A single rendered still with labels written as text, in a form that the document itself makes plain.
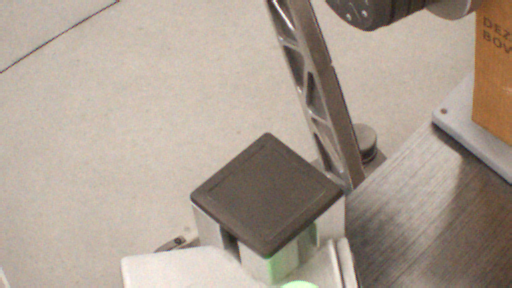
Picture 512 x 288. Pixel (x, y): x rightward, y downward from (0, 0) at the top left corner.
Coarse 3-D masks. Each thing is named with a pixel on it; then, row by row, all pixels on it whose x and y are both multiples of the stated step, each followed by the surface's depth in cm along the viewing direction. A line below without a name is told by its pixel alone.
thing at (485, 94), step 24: (504, 0) 109; (480, 24) 116; (504, 24) 112; (480, 48) 119; (504, 48) 115; (480, 72) 122; (504, 72) 118; (480, 96) 125; (504, 96) 121; (480, 120) 128; (504, 120) 124
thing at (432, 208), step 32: (416, 160) 130; (448, 160) 129; (480, 160) 129; (352, 192) 128; (384, 192) 127; (416, 192) 127; (448, 192) 126; (480, 192) 125; (352, 224) 125; (384, 224) 124; (416, 224) 124; (448, 224) 123; (480, 224) 122; (384, 256) 121; (416, 256) 121; (448, 256) 120; (480, 256) 119
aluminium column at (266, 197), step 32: (256, 160) 46; (288, 160) 46; (192, 192) 45; (224, 192) 45; (256, 192) 45; (288, 192) 45; (320, 192) 45; (224, 224) 44; (256, 224) 44; (288, 224) 44; (320, 224) 45; (256, 256) 44; (288, 256) 44
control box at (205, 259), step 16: (304, 240) 46; (144, 256) 46; (160, 256) 46; (176, 256) 46; (192, 256) 46; (208, 256) 46; (224, 256) 46; (240, 256) 46; (304, 256) 46; (320, 256) 45; (336, 256) 46; (352, 256) 47; (128, 272) 46; (144, 272) 46; (160, 272) 46; (176, 272) 45; (192, 272) 45; (208, 272) 45; (224, 272) 45; (240, 272) 45; (304, 272) 45; (320, 272) 45; (336, 272) 45; (352, 272) 46
